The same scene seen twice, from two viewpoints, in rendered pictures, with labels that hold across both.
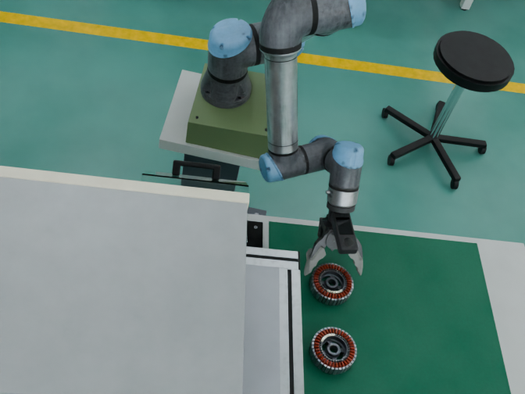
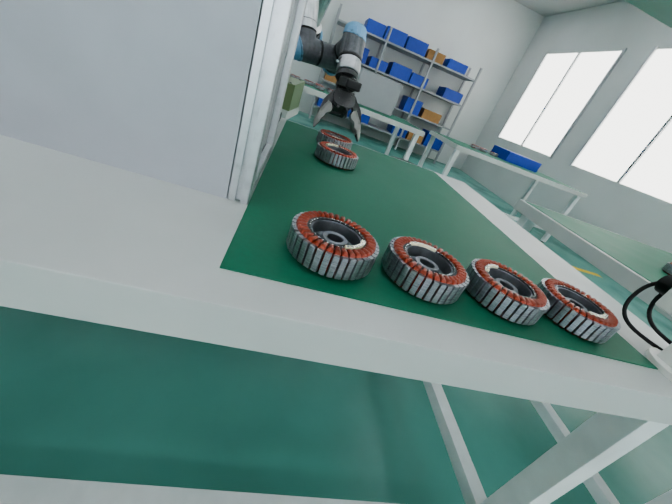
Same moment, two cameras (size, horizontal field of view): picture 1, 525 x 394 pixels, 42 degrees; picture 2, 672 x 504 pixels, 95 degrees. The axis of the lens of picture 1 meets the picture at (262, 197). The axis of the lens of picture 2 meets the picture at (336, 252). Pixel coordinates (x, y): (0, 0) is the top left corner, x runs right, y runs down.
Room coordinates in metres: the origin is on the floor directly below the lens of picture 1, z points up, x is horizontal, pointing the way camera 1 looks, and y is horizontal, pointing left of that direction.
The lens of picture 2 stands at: (-0.02, -0.31, 0.94)
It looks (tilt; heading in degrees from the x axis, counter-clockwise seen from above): 28 degrees down; 357
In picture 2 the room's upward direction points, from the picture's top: 22 degrees clockwise
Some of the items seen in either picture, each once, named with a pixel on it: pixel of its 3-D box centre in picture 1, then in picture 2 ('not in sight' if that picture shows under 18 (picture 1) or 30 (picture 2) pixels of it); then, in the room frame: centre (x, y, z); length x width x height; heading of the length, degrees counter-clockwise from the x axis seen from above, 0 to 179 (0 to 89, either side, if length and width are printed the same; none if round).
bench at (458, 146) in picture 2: not in sight; (489, 187); (4.30, -2.16, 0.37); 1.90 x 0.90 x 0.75; 102
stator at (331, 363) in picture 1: (333, 350); (336, 155); (0.81, -0.26, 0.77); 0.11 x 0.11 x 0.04
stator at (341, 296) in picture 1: (331, 284); (334, 140); (0.99, -0.23, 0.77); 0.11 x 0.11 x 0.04
